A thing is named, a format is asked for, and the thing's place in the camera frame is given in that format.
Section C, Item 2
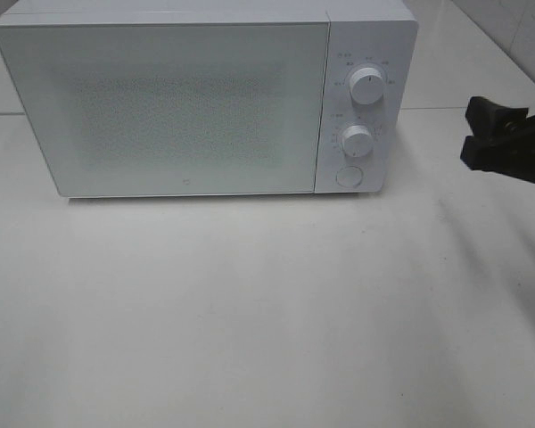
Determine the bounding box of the white microwave oven body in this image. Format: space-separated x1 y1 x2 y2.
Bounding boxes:
0 1 418 196

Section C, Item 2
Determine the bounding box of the white microwave door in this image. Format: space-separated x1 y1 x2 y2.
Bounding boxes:
0 23 328 197

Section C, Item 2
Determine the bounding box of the white timer knob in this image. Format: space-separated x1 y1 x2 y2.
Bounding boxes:
341 125 375 158

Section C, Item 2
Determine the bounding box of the round door release button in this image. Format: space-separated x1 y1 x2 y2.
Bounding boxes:
335 166 364 188

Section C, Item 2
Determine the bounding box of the white upper power knob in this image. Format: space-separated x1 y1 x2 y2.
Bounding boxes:
349 65 385 105

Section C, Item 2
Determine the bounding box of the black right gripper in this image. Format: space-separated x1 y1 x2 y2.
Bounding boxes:
460 96 535 184

